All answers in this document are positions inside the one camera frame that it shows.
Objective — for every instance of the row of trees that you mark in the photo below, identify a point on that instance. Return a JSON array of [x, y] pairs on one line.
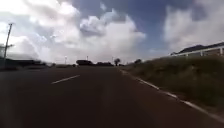
[[96, 63]]

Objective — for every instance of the white dashed centre line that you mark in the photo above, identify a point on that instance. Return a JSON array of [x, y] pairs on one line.
[[65, 79]]

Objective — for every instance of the grass verge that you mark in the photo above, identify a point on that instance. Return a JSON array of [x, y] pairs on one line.
[[186, 76]]

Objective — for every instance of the building with dark roof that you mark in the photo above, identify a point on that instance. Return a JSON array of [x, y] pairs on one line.
[[200, 48]]

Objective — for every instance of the tall utility pole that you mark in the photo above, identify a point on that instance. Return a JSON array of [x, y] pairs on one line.
[[7, 40]]

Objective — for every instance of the long white fence wall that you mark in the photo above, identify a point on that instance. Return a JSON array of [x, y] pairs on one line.
[[203, 52]]

